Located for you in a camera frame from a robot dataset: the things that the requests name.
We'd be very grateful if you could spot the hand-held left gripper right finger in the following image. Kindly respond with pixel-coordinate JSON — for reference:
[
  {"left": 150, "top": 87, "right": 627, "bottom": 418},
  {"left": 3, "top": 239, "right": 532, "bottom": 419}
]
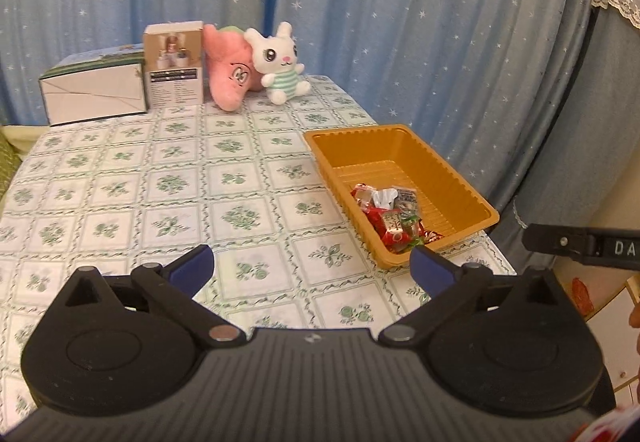
[{"left": 377, "top": 245, "right": 571, "bottom": 348}]

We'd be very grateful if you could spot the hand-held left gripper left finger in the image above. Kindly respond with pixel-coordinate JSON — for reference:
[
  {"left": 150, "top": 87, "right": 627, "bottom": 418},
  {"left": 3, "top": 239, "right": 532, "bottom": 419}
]
[{"left": 65, "top": 243, "right": 248, "bottom": 348}]

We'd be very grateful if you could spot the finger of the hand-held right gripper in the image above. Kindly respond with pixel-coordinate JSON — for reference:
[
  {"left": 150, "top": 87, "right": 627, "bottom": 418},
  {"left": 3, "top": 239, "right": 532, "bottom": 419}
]
[{"left": 522, "top": 223, "right": 601, "bottom": 265}]

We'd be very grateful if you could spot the red packet with dark label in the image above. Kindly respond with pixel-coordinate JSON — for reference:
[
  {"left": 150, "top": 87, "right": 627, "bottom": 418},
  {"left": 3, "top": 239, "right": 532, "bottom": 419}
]
[{"left": 385, "top": 232, "right": 418, "bottom": 254}]

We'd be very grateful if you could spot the large red gold snack packet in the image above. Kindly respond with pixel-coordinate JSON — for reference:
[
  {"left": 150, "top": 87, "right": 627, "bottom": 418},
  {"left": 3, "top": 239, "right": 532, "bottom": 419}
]
[{"left": 377, "top": 209, "right": 408, "bottom": 243}]

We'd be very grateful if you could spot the grey snack packet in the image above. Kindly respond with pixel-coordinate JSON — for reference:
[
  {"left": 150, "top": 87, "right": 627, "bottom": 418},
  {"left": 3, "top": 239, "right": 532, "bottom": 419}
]
[{"left": 392, "top": 187, "right": 421, "bottom": 213}]

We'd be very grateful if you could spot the red candy with white emblem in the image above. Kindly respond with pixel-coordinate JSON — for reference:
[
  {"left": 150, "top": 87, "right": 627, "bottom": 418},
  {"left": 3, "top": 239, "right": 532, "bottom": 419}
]
[{"left": 350, "top": 183, "right": 376, "bottom": 213}]

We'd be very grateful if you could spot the orange plastic tray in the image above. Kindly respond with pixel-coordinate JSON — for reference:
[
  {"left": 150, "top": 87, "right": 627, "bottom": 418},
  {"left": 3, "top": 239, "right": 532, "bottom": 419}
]
[{"left": 303, "top": 123, "right": 501, "bottom": 269}]

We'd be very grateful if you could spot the red sticker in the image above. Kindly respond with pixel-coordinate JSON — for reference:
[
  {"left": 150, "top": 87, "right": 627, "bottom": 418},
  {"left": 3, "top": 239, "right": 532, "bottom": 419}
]
[{"left": 571, "top": 277, "right": 596, "bottom": 318}]

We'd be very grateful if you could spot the green floral tablecloth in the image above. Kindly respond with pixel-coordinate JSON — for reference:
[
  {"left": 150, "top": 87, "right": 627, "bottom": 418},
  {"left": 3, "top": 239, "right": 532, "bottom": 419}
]
[{"left": 0, "top": 74, "right": 516, "bottom": 423}]

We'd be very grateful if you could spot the cream cabinet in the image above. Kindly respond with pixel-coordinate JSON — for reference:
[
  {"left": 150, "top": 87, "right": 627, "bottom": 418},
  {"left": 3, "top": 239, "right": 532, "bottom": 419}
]
[{"left": 585, "top": 272, "right": 640, "bottom": 408}]

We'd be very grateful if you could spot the grey blue lace-trimmed cover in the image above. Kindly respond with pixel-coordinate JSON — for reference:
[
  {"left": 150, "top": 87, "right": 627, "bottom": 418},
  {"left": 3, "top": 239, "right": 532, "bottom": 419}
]
[{"left": 492, "top": 0, "right": 640, "bottom": 268}]

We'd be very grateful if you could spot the beige product box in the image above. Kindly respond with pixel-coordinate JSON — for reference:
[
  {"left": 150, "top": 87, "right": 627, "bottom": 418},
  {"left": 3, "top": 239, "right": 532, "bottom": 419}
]
[{"left": 142, "top": 21, "right": 205, "bottom": 109}]

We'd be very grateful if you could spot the pink plush toy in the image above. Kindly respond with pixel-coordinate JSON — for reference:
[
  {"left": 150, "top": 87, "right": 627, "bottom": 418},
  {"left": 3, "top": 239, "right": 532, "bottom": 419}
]
[{"left": 202, "top": 24, "right": 261, "bottom": 112}]

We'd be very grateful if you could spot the white green cardboard box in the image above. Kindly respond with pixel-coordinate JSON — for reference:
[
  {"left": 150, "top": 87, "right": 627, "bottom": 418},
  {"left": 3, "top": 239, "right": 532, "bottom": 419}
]
[{"left": 39, "top": 45, "right": 150, "bottom": 127}]

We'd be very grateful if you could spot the pale green sofa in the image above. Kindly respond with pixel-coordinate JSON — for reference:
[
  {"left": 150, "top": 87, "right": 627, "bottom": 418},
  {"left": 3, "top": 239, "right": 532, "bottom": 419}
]
[{"left": 0, "top": 125, "right": 48, "bottom": 213}]

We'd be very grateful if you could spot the white bunny plush toy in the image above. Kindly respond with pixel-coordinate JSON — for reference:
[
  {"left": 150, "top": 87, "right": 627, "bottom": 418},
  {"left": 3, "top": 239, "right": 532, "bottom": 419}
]
[{"left": 243, "top": 21, "right": 306, "bottom": 106}]

